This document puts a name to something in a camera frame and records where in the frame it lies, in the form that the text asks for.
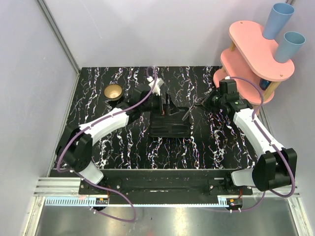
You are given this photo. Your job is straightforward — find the aluminium rail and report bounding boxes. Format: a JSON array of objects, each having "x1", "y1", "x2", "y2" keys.
[{"x1": 34, "y1": 177, "x2": 300, "y2": 197}]

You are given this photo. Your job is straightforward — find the pink three-tier shelf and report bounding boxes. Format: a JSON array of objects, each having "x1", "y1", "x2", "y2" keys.
[{"x1": 213, "y1": 20, "x2": 295, "y2": 104}]

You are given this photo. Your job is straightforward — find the black zip tool case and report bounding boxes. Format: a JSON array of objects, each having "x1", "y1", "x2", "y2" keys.
[{"x1": 148, "y1": 107, "x2": 191, "y2": 138}]

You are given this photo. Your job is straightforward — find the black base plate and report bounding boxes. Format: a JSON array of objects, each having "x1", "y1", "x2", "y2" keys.
[{"x1": 78, "y1": 169, "x2": 254, "y2": 196}]

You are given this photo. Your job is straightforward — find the bronze bowl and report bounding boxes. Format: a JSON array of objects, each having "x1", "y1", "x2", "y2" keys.
[{"x1": 104, "y1": 84, "x2": 123, "y2": 101}]

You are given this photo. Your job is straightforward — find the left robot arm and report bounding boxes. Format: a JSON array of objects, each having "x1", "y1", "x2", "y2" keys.
[{"x1": 56, "y1": 84, "x2": 190, "y2": 195}]

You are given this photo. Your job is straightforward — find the dark blue cup on shelf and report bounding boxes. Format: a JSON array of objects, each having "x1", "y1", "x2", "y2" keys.
[{"x1": 259, "y1": 79, "x2": 271, "y2": 90}]

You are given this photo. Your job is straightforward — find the blue cup lower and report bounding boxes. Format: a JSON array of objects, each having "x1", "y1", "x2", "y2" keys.
[{"x1": 274, "y1": 31, "x2": 306, "y2": 63}]

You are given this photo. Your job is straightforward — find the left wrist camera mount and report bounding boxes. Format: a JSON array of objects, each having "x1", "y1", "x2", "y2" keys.
[{"x1": 147, "y1": 76, "x2": 164, "y2": 96}]

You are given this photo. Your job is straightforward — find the silver scissors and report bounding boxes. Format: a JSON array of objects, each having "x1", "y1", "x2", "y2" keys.
[{"x1": 182, "y1": 98, "x2": 205, "y2": 121}]

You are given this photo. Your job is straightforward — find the blue cup upper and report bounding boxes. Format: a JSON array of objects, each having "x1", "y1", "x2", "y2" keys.
[{"x1": 262, "y1": 2, "x2": 295, "y2": 40}]

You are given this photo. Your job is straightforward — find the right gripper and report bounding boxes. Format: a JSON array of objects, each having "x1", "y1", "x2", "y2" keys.
[{"x1": 195, "y1": 87, "x2": 225, "y2": 114}]

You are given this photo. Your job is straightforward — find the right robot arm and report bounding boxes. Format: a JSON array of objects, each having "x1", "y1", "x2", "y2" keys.
[{"x1": 201, "y1": 76, "x2": 297, "y2": 198}]

